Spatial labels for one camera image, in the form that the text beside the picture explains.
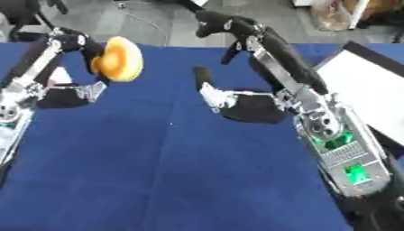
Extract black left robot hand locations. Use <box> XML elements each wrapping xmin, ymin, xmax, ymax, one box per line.
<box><xmin>0</xmin><ymin>26</ymin><xmax>113</xmax><ymax>110</ymax></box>

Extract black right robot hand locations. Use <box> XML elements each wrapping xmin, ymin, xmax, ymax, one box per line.
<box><xmin>190</xmin><ymin>10</ymin><xmax>332</xmax><ymax>125</ymax></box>

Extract black box white inside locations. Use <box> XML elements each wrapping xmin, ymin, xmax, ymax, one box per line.
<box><xmin>314</xmin><ymin>41</ymin><xmax>404</xmax><ymax>157</ymax></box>

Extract clear plastic bag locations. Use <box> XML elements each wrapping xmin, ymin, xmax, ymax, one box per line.
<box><xmin>309</xmin><ymin>0</ymin><xmax>357</xmax><ymax>32</ymax></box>

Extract black office chair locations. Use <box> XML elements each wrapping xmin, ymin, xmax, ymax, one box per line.
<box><xmin>0</xmin><ymin>0</ymin><xmax>69</xmax><ymax>42</ymax></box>

